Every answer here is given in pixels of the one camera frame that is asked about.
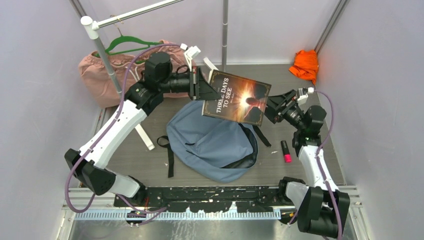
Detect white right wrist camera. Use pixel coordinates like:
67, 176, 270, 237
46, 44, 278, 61
296, 87, 315, 105

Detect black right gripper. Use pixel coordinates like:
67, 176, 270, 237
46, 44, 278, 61
259, 89, 306, 132

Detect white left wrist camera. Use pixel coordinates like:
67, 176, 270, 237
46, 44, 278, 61
180, 43, 201, 71

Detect metal clothes rack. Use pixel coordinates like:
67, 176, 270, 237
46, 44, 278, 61
80, 0, 233, 152

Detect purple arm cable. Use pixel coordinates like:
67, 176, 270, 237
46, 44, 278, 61
64, 43, 183, 228
286, 90, 344, 240

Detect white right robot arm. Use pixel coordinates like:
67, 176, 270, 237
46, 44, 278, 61
265, 88, 351, 240

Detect Three Days to See book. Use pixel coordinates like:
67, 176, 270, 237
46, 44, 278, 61
202, 70, 272, 127

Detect pink drawstring shorts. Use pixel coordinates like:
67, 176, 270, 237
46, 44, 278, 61
78, 40, 187, 109

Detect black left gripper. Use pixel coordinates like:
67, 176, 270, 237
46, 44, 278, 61
159, 66, 221, 101

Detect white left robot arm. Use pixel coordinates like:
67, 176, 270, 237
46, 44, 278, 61
64, 46, 220, 207

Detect blue backpack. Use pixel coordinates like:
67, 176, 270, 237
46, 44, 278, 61
163, 100, 271, 183

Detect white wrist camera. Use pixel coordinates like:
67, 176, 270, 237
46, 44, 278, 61
180, 43, 201, 71
296, 87, 315, 105

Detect pink highlighter marker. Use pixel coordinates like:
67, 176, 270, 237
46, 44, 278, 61
280, 140, 292, 163

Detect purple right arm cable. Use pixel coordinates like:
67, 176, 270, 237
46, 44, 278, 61
286, 90, 344, 240

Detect green clothes hanger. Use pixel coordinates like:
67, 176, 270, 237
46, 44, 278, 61
105, 27, 164, 56

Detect orange cloth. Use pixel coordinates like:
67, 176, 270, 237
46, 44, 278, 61
288, 49, 319, 86

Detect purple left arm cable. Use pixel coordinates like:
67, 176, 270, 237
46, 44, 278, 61
64, 43, 183, 228

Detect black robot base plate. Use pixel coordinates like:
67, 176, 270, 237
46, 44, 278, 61
130, 186, 294, 213

